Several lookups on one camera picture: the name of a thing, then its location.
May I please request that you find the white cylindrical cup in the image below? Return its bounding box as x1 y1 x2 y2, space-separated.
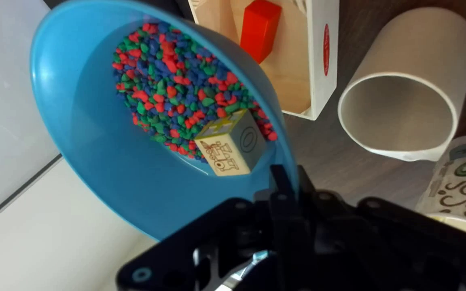
337 5 466 165

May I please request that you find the printed wooden cube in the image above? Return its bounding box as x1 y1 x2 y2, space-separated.
193 109 270 178

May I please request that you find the white cylindrical container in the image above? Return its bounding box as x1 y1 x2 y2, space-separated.
186 0 342 122

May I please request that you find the red green blue gravel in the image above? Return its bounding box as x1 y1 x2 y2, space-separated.
110 22 280 164

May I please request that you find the red wooden block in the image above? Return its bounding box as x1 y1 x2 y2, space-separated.
240 0 285 65

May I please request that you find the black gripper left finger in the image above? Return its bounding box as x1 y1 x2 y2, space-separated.
267 164 299 217

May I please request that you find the patterned paper cup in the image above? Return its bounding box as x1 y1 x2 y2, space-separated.
416 135 466 241

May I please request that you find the blue plastic bowl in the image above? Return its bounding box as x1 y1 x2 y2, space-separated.
29 0 301 243

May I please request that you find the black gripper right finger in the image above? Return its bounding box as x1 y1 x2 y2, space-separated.
296 165 321 206

